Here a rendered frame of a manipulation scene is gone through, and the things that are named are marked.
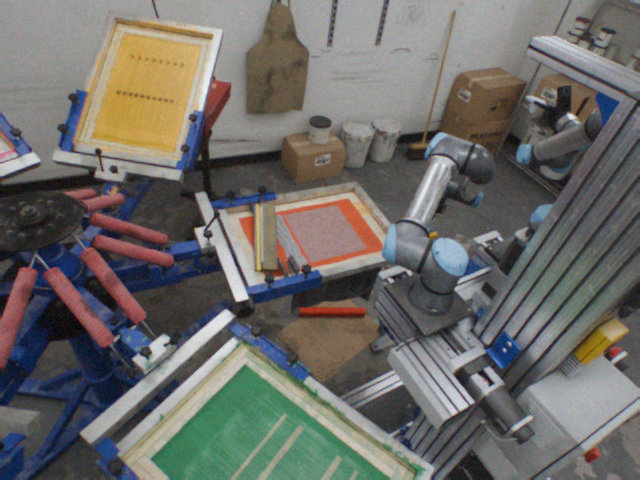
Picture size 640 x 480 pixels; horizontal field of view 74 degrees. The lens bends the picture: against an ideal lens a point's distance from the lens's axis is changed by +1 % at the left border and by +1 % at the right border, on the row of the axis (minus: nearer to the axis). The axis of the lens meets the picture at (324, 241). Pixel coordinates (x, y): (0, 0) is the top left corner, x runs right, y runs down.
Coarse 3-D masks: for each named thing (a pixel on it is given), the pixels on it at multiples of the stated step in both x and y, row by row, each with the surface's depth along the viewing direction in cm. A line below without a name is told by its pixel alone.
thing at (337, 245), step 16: (304, 240) 200; (320, 240) 201; (336, 240) 203; (352, 240) 204; (368, 240) 206; (304, 256) 192; (320, 256) 194; (336, 256) 195; (352, 256) 196; (272, 272) 183; (288, 272) 184
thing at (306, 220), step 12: (324, 204) 222; (336, 204) 223; (348, 204) 224; (252, 216) 207; (288, 216) 211; (300, 216) 212; (312, 216) 213; (324, 216) 215; (336, 216) 216; (348, 216) 217; (360, 216) 218; (252, 228) 201; (300, 228) 206; (312, 228) 207; (324, 228) 208; (336, 228) 209; (252, 240) 195
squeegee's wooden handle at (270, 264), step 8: (264, 208) 197; (272, 208) 199; (264, 216) 195; (272, 216) 196; (264, 224) 192; (272, 224) 193; (264, 232) 190; (272, 232) 191; (264, 240) 187; (272, 240) 188; (264, 248) 185; (272, 248) 186; (264, 256) 183; (272, 256) 184; (264, 264) 180; (272, 264) 181
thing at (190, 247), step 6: (174, 246) 174; (180, 246) 175; (186, 246) 175; (192, 246) 176; (198, 246) 176; (174, 252) 172; (180, 252) 173; (186, 252) 174; (192, 252) 175; (174, 258) 173; (180, 258) 174; (186, 258) 176; (192, 258) 177
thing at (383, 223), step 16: (304, 192) 221; (320, 192) 223; (336, 192) 228; (240, 208) 207; (368, 208) 221; (224, 224) 195; (384, 224) 211; (240, 256) 182; (320, 272) 182; (336, 272) 183; (352, 272) 187
